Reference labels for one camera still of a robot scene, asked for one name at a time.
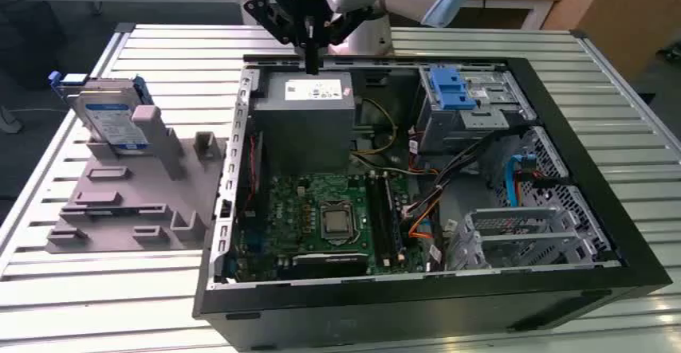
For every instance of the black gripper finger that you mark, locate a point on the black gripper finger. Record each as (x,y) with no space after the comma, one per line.
(261,4)
(319,50)

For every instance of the hard disk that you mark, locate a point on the hard disk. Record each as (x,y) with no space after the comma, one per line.
(114,126)

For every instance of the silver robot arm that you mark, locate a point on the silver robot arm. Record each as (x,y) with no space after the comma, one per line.
(368,38)

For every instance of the metal disk bay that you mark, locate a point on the metal disk bay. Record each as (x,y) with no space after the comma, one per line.
(532,241)

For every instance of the grey power supply unit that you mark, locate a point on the grey power supply unit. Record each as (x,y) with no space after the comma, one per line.
(303,138)

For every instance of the blue drive latch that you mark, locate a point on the blue drive latch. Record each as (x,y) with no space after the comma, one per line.
(449,90)

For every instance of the metal drive cage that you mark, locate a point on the metal drive cage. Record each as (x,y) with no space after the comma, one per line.
(478,126)

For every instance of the green motherboard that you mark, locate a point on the green motherboard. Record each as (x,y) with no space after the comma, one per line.
(298,205)

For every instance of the silver CPU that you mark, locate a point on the silver CPU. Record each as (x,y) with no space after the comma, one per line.
(337,221)

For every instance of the black RAM slot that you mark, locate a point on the black RAM slot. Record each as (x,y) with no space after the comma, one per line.
(377,217)
(388,225)

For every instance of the black chair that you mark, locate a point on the black chair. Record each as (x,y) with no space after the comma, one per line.
(32,42)

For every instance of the dark RAM stick in slot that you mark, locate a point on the dark RAM stick in slot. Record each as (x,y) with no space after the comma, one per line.
(396,217)

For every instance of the CPU socket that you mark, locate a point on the CPU socket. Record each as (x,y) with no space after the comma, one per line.
(338,242)

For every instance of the grey parts rack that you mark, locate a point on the grey parts rack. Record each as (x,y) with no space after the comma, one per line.
(143,193)

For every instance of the black graphics card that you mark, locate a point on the black graphics card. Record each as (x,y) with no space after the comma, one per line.
(325,267)

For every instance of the grey floor foot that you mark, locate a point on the grey floor foot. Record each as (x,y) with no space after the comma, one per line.
(11,124)

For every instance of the RAM stick in rack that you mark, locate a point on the RAM stick in rack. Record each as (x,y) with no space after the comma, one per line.
(114,211)

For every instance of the wooden cabinet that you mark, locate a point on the wooden cabinet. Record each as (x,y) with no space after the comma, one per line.
(628,10)

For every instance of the black chair base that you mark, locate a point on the black chair base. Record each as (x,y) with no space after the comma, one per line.
(673,52)

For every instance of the black PC case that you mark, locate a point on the black PC case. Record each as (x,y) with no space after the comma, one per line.
(373,313)

